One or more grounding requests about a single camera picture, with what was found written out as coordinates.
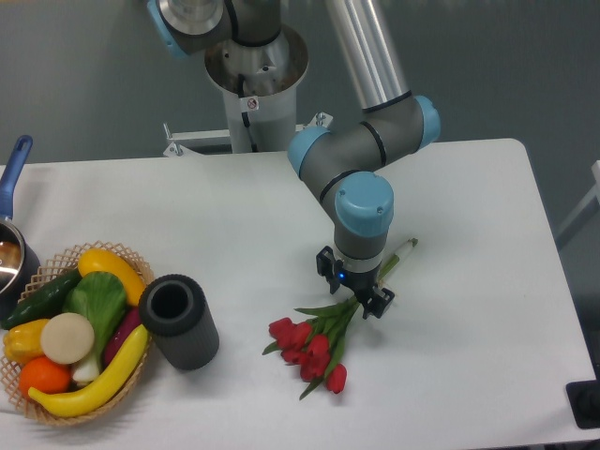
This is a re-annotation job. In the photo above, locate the purple eggplant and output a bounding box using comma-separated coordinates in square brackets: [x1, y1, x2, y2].
[102, 307, 141, 368]

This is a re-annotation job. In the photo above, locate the red tulip bouquet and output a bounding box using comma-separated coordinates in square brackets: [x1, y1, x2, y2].
[262, 237, 419, 400]

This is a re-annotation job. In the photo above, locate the black cable on pedestal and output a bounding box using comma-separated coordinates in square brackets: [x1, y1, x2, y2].
[236, 73, 259, 153]

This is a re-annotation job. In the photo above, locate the long yellow squash front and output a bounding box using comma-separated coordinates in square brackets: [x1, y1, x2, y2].
[28, 324, 149, 418]

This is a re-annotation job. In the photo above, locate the beige round disc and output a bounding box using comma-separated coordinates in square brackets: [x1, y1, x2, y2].
[40, 312, 95, 365]

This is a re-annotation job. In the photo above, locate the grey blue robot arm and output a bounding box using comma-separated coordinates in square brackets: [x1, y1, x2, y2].
[147, 1, 441, 318]

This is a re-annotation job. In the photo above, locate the dark grey ribbed vase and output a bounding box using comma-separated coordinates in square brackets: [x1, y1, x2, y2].
[139, 274, 219, 370]

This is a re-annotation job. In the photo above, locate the yellow squash back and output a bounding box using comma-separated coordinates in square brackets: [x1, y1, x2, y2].
[77, 248, 145, 307]

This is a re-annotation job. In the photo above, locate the yellow bell pepper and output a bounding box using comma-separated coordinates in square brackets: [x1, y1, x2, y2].
[3, 319, 50, 365]

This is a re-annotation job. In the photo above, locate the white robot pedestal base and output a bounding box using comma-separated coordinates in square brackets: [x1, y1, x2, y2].
[163, 24, 333, 157]

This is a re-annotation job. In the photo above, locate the orange fruit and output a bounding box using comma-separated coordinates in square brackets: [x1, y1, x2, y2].
[19, 356, 71, 398]

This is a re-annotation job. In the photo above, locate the black device at edge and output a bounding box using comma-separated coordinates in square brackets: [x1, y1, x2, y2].
[565, 380, 599, 429]

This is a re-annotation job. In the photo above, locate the green lettuce leaf vegetable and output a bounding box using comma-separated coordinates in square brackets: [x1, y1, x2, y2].
[62, 272, 127, 387]

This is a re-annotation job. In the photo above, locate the blue handled saucepan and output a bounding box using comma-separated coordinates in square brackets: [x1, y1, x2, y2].
[1, 135, 39, 320]

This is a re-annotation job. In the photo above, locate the dark green cucumber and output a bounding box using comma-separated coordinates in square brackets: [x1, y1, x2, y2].
[1, 269, 82, 330]

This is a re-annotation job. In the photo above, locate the woven wicker basket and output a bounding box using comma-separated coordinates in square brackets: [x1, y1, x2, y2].
[1, 241, 155, 427]

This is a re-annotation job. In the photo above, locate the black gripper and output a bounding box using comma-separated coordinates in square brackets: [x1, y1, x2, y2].
[316, 246, 395, 320]

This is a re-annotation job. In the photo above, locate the white frame at right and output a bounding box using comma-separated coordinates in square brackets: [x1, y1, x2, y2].
[554, 160, 599, 251]

